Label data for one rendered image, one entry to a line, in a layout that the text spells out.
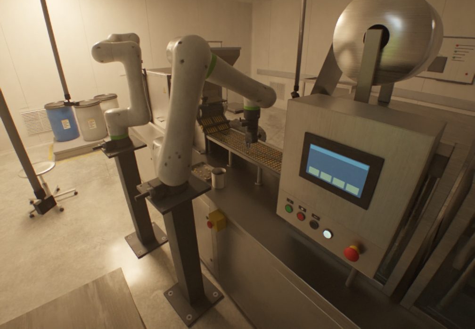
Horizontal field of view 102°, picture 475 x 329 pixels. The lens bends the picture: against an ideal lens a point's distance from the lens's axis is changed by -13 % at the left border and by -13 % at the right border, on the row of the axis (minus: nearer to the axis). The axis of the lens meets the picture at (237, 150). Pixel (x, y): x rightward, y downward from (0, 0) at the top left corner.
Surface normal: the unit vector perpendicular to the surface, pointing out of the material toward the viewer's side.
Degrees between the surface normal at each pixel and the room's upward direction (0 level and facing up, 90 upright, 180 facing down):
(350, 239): 90
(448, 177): 90
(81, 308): 0
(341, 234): 90
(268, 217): 0
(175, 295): 0
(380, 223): 90
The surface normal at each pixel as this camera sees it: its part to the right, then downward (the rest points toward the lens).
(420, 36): -0.78, 0.27
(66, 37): 0.63, 0.34
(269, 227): 0.00, -0.90
